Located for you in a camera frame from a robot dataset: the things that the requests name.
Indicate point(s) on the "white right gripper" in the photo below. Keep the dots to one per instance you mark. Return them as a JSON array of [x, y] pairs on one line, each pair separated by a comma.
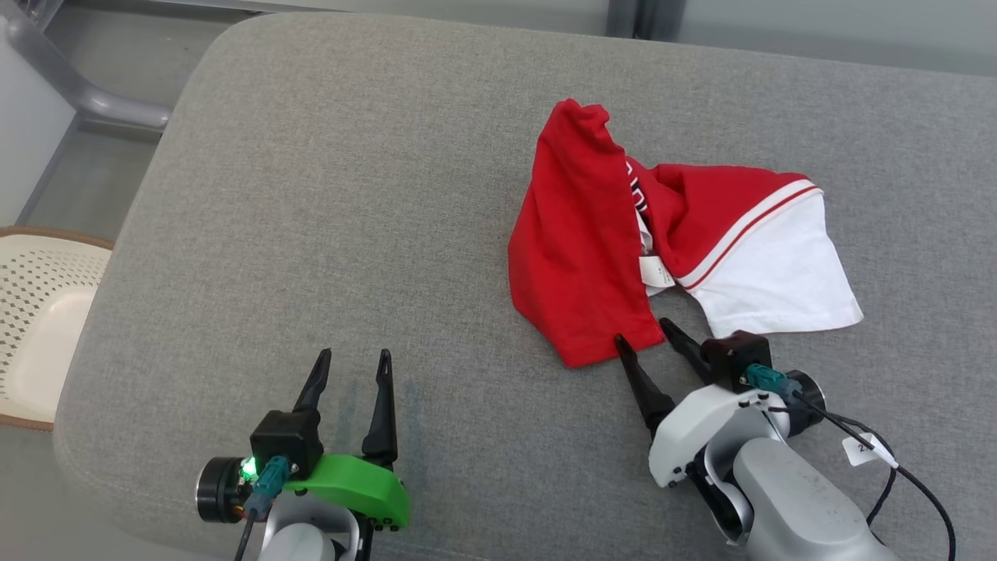
[[701, 425]]

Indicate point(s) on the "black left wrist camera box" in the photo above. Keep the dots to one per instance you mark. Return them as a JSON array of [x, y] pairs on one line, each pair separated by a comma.
[[284, 440]]

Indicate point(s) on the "grey partition post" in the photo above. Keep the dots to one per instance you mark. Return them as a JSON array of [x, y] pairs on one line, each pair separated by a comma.
[[666, 17], [623, 15]]

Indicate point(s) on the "red garment with white panel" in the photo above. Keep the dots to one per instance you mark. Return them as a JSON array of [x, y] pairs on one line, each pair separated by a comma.
[[576, 257]]

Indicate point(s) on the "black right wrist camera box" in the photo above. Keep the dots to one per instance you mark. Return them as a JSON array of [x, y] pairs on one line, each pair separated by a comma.
[[736, 358]]

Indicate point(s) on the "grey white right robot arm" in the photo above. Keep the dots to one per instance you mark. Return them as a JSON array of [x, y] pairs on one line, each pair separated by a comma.
[[787, 499]]

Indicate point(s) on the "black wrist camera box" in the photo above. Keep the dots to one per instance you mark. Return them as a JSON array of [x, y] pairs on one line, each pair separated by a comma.
[[736, 358], [284, 440]]

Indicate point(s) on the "cream perforated laundry basket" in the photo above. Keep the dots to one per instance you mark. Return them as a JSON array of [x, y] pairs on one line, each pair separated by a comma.
[[47, 327]]

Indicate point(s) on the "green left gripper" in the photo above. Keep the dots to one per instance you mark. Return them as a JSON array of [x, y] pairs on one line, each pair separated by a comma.
[[358, 487]]

